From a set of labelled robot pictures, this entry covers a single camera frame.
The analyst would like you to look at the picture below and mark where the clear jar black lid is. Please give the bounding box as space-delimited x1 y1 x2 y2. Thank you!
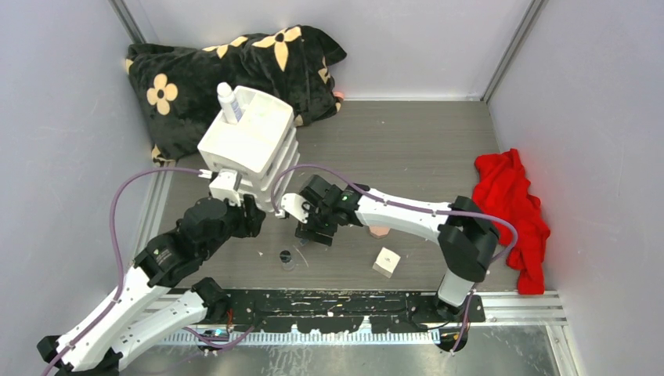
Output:
279 250 296 271

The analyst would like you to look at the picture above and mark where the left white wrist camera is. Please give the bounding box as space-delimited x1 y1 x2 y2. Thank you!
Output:
208 168 242 207

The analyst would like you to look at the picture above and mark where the black floral plush blanket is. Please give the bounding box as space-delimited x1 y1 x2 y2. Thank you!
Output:
124 25 347 166

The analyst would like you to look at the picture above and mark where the red cloth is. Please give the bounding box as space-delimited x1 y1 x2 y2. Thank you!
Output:
472 149 550 295

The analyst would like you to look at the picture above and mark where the aluminium frame rail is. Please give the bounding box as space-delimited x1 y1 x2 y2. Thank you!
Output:
158 290 567 345

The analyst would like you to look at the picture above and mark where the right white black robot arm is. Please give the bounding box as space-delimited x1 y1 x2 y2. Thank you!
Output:
280 175 500 322

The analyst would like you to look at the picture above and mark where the small green circuit board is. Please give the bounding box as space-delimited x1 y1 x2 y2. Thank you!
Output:
201 328 229 342

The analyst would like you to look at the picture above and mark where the white plastic bottle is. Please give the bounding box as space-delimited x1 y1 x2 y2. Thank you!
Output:
217 82 244 125

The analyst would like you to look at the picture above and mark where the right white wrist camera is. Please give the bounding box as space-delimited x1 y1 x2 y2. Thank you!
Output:
276 193 311 224

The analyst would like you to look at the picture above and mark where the white plastic drawer organizer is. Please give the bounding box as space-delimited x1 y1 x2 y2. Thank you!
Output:
197 85 300 212

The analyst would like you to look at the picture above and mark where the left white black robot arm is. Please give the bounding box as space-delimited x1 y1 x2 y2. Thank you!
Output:
37 194 265 375

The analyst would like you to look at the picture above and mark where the white cube box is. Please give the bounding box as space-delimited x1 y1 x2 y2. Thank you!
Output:
372 248 401 278

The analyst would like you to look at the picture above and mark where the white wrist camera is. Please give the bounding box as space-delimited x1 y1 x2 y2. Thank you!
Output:
208 168 242 207
276 193 311 224

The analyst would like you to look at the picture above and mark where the pink octagonal compact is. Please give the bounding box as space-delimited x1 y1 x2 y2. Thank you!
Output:
369 226 391 239

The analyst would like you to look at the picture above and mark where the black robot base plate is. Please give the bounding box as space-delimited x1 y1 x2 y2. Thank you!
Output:
207 289 486 334

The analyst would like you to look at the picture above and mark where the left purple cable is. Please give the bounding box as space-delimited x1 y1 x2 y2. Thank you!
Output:
40 166 258 376

